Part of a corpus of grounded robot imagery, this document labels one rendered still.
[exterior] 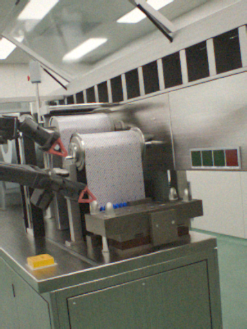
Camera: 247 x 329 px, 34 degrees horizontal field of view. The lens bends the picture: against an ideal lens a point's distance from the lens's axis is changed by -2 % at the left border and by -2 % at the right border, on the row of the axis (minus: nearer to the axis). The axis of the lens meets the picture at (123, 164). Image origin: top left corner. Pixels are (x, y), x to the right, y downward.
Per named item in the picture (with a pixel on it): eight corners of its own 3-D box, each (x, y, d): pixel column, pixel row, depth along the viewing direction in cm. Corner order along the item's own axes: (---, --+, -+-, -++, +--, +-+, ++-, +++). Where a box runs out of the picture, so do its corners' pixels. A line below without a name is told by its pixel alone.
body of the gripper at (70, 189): (78, 201, 144) (60, 193, 141) (68, 199, 153) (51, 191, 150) (85, 184, 146) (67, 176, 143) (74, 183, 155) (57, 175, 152)
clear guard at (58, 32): (1, 32, 228) (2, 31, 228) (72, 81, 248) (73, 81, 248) (65, -55, 135) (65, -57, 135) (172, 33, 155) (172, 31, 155)
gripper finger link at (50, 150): (64, 163, 149) (44, 148, 146) (58, 163, 156) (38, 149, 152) (74, 148, 151) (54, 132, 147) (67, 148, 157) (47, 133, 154)
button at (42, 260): (27, 264, 134) (26, 257, 134) (47, 260, 138) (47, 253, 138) (33, 269, 128) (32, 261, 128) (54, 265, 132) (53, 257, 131)
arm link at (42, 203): (44, 177, 135) (29, 166, 140) (28, 207, 136) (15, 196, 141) (67, 184, 145) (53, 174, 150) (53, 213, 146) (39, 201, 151)
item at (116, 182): (91, 215, 152) (85, 165, 151) (145, 205, 163) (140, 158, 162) (91, 215, 152) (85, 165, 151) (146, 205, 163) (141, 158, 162)
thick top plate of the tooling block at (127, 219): (86, 230, 147) (84, 213, 147) (178, 211, 166) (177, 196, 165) (105, 237, 133) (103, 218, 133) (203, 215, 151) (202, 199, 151)
